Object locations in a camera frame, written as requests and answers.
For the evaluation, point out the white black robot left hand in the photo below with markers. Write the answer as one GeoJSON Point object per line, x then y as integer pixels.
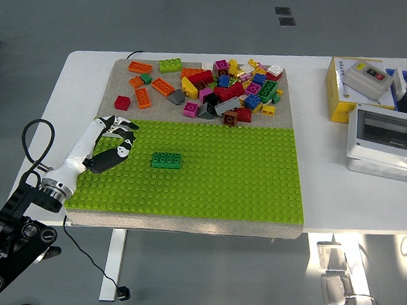
{"type": "Point", "coordinates": [82, 148]}

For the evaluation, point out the small orange brick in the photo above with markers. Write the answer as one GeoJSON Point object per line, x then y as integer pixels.
{"type": "Point", "coordinates": [136, 82]}

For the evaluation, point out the red slope brick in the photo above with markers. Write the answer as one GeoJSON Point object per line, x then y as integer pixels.
{"type": "Point", "coordinates": [244, 115]}

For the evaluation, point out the blue four-stud brick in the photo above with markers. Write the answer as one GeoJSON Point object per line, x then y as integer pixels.
{"type": "Point", "coordinates": [223, 81]}
{"type": "Point", "coordinates": [259, 79]}
{"type": "Point", "coordinates": [252, 101]}

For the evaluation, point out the white plastic plate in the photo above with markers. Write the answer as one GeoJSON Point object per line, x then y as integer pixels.
{"type": "Point", "coordinates": [398, 83]}

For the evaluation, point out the black brick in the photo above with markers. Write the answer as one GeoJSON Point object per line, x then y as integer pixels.
{"type": "Point", "coordinates": [212, 99]}

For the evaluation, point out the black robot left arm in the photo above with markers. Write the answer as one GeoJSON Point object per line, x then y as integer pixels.
{"type": "Point", "coordinates": [45, 201]}

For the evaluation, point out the dark green flat-lying eight-stud brick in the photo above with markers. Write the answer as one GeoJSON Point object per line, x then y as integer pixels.
{"type": "Point", "coordinates": [166, 160]}

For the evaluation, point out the yellow curved brick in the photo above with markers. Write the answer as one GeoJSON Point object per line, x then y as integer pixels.
{"type": "Point", "coordinates": [188, 86]}

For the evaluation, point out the small green brick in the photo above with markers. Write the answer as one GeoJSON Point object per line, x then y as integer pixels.
{"type": "Point", "coordinates": [146, 79]}
{"type": "Point", "coordinates": [276, 99]}

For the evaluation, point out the white electrical enclosure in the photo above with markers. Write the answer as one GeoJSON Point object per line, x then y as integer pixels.
{"type": "Point", "coordinates": [379, 160]}

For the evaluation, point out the dark floor hatch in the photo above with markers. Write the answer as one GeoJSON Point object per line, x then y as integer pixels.
{"type": "Point", "coordinates": [283, 11]}
{"type": "Point", "coordinates": [287, 21]}

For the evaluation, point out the lime green eight-stud brick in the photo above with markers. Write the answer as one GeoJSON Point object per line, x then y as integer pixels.
{"type": "Point", "coordinates": [170, 66]}

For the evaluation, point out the white table leg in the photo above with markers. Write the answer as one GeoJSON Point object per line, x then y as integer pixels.
{"type": "Point", "coordinates": [114, 257]}
{"type": "Point", "coordinates": [334, 267]}

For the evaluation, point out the magenta four-stud brick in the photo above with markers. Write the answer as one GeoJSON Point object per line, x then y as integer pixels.
{"type": "Point", "coordinates": [190, 109]}
{"type": "Point", "coordinates": [221, 65]}
{"type": "Point", "coordinates": [204, 94]}
{"type": "Point", "coordinates": [253, 88]}

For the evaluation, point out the brown four-stud brick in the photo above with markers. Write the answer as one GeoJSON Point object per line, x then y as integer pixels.
{"type": "Point", "coordinates": [230, 119]}

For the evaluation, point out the lime green studded baseplate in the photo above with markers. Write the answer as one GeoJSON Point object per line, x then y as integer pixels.
{"type": "Point", "coordinates": [205, 180]}

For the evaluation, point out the dark grey slope brick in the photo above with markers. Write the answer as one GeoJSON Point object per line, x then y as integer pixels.
{"type": "Point", "coordinates": [205, 112]}

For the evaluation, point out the red eight-stud brick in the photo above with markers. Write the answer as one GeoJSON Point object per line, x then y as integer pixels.
{"type": "Point", "coordinates": [233, 91]}
{"type": "Point", "coordinates": [201, 77]}

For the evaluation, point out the small yellow brick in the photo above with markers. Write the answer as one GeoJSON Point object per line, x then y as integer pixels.
{"type": "Point", "coordinates": [279, 92]}
{"type": "Point", "coordinates": [268, 110]}

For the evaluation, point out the long grey slope brick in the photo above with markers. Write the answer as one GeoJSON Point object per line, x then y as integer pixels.
{"type": "Point", "coordinates": [227, 106]}

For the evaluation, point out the pink brick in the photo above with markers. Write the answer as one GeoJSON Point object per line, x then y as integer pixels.
{"type": "Point", "coordinates": [262, 66]}
{"type": "Point", "coordinates": [245, 77]}

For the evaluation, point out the red four-stud brick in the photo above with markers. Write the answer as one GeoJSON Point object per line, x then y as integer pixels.
{"type": "Point", "coordinates": [122, 103]}

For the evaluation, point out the red and white brick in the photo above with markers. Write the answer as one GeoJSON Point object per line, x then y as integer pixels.
{"type": "Point", "coordinates": [275, 71]}

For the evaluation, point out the orange eight-stud brick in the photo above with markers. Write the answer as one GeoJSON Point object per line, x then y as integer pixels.
{"type": "Point", "coordinates": [140, 67]}
{"type": "Point", "coordinates": [162, 86]}
{"type": "Point", "coordinates": [143, 98]}
{"type": "Point", "coordinates": [189, 72]}

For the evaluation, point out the dark green tilted brick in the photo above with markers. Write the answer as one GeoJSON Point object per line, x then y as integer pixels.
{"type": "Point", "coordinates": [267, 90]}

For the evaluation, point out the yellow cardboard box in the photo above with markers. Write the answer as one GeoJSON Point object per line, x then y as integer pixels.
{"type": "Point", "coordinates": [338, 98]}

